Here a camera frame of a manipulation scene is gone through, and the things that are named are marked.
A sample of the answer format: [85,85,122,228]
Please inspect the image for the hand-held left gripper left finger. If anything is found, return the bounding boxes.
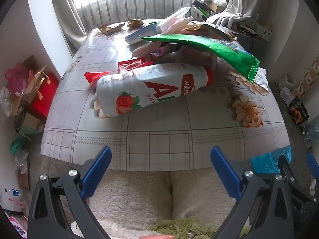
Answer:
[28,146,112,239]

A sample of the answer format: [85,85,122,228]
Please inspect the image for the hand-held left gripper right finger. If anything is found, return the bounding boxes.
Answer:
[211,146,295,239]

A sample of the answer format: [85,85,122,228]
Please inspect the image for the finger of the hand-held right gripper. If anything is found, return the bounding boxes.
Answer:
[279,154,297,195]
[306,153,319,180]

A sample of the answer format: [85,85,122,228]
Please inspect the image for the blue mesh wastebasket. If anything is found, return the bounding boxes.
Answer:
[250,145,292,175]

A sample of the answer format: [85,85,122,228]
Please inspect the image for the white strawberry drink bottle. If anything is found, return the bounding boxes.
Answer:
[96,63,215,117]

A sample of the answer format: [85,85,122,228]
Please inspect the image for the green foil snack bag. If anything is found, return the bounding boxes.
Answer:
[140,33,260,84]

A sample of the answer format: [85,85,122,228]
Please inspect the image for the blue medicine box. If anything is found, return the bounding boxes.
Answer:
[125,24,161,46]

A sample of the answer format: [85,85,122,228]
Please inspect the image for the cream fleece pants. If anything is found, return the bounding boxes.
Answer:
[70,166,251,239]

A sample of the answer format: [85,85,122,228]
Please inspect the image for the orange item on dark mat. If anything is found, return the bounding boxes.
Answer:
[288,97,310,125]

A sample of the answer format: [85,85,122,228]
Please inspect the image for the green fleece garment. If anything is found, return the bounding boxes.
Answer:
[149,217,221,239]

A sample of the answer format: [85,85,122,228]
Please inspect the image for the crumpled white paper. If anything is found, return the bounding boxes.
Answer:
[253,67,269,91]

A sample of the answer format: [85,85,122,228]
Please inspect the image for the red gift bag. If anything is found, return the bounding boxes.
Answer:
[29,73,60,119]

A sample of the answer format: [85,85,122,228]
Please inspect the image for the brown paper bag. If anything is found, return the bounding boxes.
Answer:
[10,56,48,116]

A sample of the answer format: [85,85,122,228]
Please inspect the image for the red foil wrapper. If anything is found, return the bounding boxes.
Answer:
[84,58,154,84]

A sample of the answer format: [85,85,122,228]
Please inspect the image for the pink plastic bag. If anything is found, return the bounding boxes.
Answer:
[5,62,32,93]

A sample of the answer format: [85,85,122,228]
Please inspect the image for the white power strip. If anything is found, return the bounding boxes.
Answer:
[253,22,273,41]

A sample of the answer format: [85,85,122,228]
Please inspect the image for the purple candy wrapper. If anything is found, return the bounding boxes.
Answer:
[152,42,178,58]

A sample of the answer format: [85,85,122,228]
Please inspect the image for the brown snack bag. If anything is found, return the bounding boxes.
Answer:
[186,22,237,42]

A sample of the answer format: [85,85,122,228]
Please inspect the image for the orange gold snack packet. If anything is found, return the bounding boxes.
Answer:
[99,23,125,34]

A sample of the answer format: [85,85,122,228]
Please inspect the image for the grey curtain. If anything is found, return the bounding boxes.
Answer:
[48,0,88,58]
[206,0,277,26]

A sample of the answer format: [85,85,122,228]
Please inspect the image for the crumpled gold snack packet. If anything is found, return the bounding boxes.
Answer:
[127,19,145,28]

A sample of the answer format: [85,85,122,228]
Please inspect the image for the clear plastic wrapped packet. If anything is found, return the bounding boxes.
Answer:
[158,4,193,35]

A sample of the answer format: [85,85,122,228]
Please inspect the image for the metal window railing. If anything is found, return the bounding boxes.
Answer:
[76,0,203,30]

